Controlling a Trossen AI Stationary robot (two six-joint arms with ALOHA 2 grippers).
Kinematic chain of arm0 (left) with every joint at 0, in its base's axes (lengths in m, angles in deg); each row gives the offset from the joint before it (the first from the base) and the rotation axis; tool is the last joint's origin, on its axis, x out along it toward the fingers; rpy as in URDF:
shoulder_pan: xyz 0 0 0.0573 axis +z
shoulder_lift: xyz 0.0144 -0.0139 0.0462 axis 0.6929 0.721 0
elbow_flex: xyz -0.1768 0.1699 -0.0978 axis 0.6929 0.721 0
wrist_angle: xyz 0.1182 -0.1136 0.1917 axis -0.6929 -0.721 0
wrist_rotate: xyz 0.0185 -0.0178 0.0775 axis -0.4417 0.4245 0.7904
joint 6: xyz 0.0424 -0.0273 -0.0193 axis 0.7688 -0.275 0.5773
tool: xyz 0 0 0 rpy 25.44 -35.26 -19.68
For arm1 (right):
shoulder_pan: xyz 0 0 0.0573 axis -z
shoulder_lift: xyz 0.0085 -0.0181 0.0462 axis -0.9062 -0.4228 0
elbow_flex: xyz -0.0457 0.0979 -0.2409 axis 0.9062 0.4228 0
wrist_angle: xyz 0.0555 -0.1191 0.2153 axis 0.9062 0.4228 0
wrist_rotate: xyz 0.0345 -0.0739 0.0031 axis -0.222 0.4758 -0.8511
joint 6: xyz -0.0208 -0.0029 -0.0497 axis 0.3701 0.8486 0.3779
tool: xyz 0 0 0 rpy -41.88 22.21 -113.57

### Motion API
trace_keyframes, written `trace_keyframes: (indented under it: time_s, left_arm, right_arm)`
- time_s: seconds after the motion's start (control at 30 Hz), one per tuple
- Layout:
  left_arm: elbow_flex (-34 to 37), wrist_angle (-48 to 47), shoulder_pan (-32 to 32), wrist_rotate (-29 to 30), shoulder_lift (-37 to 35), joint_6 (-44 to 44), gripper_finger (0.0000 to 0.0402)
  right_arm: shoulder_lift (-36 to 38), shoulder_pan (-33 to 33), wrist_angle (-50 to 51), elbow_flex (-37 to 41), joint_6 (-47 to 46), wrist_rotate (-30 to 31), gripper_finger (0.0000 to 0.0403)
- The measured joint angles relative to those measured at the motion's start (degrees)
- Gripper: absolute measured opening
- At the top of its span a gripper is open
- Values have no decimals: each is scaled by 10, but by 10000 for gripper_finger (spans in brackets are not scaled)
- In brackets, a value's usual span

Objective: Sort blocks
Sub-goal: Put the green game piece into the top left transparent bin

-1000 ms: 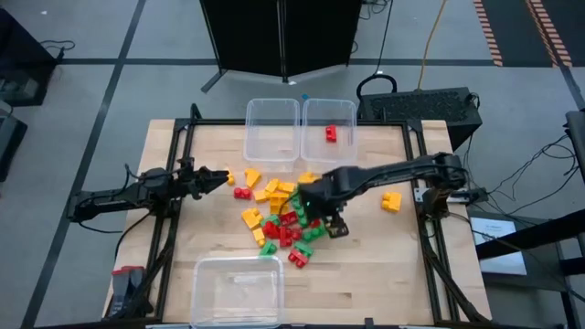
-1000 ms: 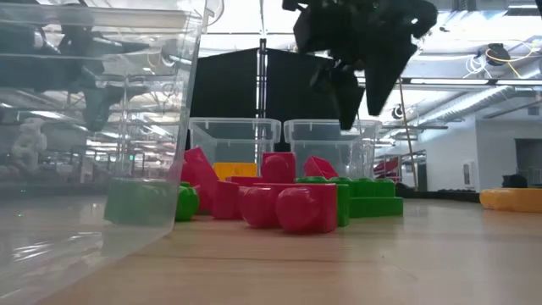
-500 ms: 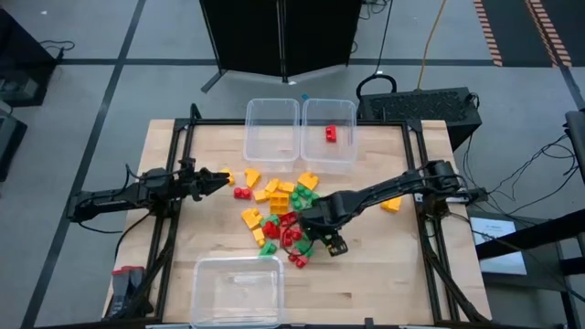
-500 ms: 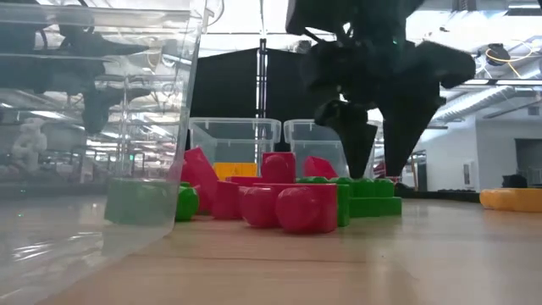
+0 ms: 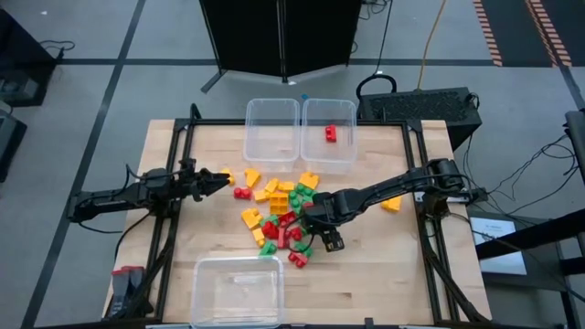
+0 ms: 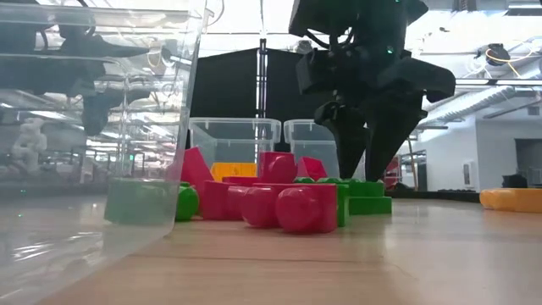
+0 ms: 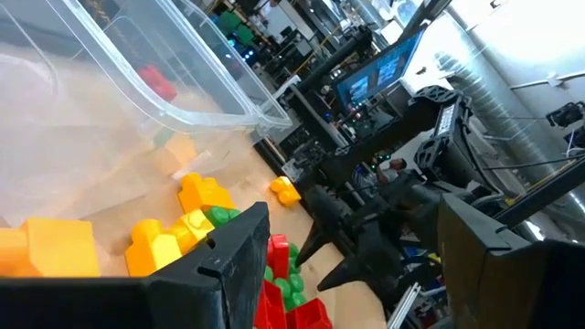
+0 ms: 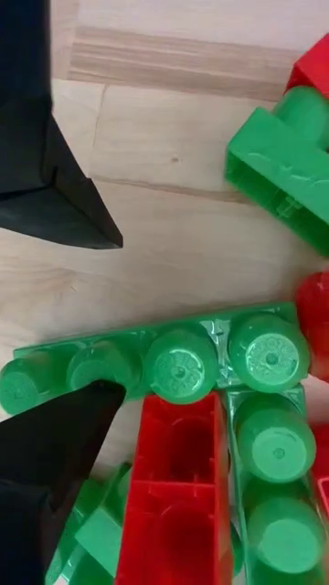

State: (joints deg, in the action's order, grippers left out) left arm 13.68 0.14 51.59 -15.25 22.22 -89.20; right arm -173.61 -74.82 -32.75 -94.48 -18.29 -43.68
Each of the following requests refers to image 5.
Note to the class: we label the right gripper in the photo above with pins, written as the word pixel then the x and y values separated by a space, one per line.
pixel 326 217

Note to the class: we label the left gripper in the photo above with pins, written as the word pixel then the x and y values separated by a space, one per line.
pixel 192 185

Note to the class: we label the yellow toy building block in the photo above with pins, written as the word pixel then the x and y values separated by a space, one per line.
pixel 272 185
pixel 252 177
pixel 309 180
pixel 286 186
pixel 391 204
pixel 226 172
pixel 258 236
pixel 251 218
pixel 261 196

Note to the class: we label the green toy building block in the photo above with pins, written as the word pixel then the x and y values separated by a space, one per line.
pixel 270 219
pixel 303 249
pixel 295 203
pixel 268 249

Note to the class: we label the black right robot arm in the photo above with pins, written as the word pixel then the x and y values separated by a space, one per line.
pixel 388 187

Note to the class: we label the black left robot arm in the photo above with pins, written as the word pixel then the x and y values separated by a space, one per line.
pixel 114 196

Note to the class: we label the clear plastic bin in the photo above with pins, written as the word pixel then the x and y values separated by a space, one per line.
pixel 237 292
pixel 272 137
pixel 315 151

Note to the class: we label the black tool red cap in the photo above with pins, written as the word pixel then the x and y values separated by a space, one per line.
pixel 120 292

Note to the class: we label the black folding screen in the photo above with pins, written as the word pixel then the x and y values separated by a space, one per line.
pixel 247 36

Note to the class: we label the black perforated computer case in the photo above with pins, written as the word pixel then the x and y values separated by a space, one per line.
pixel 420 107

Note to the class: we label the white printed sheet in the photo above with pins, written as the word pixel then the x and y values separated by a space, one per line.
pixel 503 260

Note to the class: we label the black metal stand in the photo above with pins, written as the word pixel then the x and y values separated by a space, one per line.
pixel 525 237

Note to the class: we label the dark equipment case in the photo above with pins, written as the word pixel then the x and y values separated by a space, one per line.
pixel 9 141

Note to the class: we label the black equipment cart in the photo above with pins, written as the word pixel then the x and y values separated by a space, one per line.
pixel 18 50

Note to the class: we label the black equipment edge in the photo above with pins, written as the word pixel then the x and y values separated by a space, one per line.
pixel 577 137

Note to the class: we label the black mat orange stripes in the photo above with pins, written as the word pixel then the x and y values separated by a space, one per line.
pixel 512 27

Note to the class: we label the black aluminium table frame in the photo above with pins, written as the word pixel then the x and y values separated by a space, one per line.
pixel 219 122

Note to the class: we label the black table camera mount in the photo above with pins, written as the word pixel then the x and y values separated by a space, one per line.
pixel 369 323

